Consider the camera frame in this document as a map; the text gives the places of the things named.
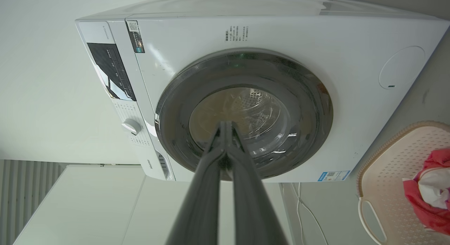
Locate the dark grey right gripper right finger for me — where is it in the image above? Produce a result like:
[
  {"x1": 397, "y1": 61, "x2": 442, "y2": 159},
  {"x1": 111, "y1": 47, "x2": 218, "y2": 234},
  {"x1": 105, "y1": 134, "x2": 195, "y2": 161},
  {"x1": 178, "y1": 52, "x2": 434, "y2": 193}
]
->
[{"x1": 226, "y1": 121, "x2": 289, "y2": 245}]

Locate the red garment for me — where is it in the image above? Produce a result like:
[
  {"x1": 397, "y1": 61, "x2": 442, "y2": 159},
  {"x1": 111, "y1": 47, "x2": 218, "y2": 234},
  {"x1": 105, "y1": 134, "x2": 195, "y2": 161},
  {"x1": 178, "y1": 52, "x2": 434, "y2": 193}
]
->
[{"x1": 403, "y1": 148, "x2": 450, "y2": 236}]

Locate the thin white power cable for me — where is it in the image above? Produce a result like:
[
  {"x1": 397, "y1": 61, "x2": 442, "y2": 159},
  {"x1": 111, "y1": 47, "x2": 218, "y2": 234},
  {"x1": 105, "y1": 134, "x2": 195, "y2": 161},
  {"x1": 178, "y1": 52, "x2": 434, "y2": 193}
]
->
[{"x1": 290, "y1": 183, "x2": 329, "y2": 245}]

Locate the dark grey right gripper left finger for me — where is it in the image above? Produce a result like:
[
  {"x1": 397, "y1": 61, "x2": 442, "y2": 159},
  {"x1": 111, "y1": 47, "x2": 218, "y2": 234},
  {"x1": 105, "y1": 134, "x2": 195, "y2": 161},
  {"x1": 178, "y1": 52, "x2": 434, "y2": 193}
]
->
[{"x1": 165, "y1": 121, "x2": 226, "y2": 245}]

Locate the dark QR code sticker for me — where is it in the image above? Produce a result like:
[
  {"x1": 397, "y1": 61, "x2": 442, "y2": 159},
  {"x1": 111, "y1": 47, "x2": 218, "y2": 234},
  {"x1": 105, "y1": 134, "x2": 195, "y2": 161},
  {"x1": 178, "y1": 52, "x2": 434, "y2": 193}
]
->
[{"x1": 127, "y1": 21, "x2": 145, "y2": 54}]

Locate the blue energy label sticker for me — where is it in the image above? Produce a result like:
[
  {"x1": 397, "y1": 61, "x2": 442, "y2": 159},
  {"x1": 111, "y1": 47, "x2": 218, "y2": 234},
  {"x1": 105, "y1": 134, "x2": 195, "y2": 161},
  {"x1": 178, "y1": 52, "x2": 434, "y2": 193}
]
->
[{"x1": 317, "y1": 170, "x2": 351, "y2": 182}]

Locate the white garment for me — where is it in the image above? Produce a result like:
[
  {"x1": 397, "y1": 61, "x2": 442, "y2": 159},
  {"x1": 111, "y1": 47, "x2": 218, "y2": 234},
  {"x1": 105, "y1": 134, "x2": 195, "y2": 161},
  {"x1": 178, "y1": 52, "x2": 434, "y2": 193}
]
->
[{"x1": 418, "y1": 168, "x2": 450, "y2": 209}]

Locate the round white filter cover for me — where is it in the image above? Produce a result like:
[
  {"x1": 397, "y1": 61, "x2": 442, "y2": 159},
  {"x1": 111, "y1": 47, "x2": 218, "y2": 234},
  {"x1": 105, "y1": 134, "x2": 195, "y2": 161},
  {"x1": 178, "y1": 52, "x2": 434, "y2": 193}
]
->
[{"x1": 379, "y1": 46, "x2": 426, "y2": 90}]

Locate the white cabinet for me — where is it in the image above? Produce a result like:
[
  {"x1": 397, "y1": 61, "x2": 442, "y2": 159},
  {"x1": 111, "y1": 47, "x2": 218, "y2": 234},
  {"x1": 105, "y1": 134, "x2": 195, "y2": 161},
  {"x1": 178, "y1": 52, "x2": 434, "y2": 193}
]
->
[{"x1": 12, "y1": 165, "x2": 294, "y2": 245}]

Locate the white washer control knob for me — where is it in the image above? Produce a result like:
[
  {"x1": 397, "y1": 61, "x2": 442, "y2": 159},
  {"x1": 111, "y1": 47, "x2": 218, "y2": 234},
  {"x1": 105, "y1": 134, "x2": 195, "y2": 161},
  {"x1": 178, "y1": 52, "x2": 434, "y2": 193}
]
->
[{"x1": 121, "y1": 118, "x2": 142, "y2": 136}]

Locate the white front-load washing machine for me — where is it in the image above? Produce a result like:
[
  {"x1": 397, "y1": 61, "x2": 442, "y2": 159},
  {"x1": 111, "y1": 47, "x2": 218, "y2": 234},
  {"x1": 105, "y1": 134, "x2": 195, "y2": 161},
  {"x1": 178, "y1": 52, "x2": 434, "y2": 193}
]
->
[{"x1": 75, "y1": 0, "x2": 450, "y2": 184}]

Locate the black washer display panel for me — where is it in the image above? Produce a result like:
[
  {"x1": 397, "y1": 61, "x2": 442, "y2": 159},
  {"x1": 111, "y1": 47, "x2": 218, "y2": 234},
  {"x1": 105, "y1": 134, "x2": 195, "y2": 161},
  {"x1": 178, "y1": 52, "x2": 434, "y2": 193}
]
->
[{"x1": 87, "y1": 43, "x2": 137, "y2": 101}]

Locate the beige perforated laundry basket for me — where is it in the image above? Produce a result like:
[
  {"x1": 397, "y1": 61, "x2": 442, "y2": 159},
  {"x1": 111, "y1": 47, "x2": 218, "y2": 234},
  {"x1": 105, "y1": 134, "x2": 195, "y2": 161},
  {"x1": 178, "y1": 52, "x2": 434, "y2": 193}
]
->
[{"x1": 357, "y1": 121, "x2": 450, "y2": 245}]

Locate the grey ribbed wall panel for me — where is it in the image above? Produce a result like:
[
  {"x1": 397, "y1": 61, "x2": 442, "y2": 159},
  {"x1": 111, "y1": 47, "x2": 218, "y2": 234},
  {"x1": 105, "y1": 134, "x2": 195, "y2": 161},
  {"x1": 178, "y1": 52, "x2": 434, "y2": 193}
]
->
[{"x1": 0, "y1": 160, "x2": 66, "y2": 245}]

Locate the round dark washing machine door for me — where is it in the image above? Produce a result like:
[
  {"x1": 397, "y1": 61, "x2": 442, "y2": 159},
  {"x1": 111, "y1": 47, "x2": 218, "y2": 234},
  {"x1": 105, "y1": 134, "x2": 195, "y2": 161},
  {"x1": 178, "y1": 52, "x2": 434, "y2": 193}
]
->
[{"x1": 155, "y1": 50, "x2": 334, "y2": 180}]

